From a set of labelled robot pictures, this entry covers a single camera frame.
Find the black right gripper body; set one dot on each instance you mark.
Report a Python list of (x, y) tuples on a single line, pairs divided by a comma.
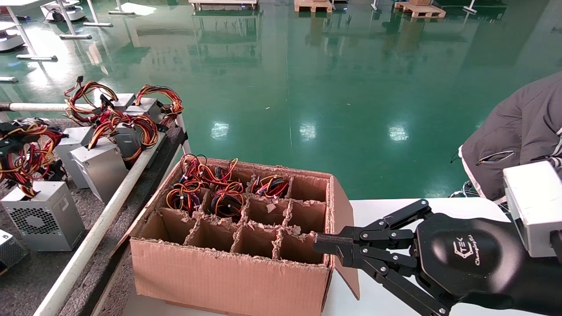
[(474, 263)]

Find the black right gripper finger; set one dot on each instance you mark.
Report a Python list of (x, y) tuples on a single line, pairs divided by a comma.
[(386, 260), (329, 242)]

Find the brown cardboard box with dividers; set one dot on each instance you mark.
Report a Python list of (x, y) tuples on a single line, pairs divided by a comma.
[(228, 281)]

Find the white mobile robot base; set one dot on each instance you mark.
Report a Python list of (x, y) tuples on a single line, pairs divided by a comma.
[(66, 13), (9, 41)]

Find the person in grey jacket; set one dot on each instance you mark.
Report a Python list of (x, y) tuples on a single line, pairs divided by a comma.
[(518, 127)]

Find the wooden pallet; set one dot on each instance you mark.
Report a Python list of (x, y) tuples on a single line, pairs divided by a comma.
[(312, 6), (421, 10)]

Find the grey power supply stack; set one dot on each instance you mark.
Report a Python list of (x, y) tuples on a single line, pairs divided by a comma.
[(92, 245)]

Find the white table leg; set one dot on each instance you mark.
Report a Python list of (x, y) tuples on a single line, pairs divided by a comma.
[(8, 79), (374, 6), (74, 36), (470, 9), (37, 57), (120, 12), (99, 24)]

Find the silver power supply unit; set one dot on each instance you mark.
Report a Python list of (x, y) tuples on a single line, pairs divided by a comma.
[(99, 169), (74, 149)]

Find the pale wooden platform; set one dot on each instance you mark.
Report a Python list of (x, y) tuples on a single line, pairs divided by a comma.
[(224, 4)]

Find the white table edge tube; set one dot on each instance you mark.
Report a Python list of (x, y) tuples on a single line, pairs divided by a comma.
[(39, 107)]

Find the white background table top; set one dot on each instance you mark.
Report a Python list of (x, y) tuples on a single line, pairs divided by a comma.
[(17, 2)]

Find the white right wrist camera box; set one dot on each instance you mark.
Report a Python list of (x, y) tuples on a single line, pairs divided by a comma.
[(535, 206)]

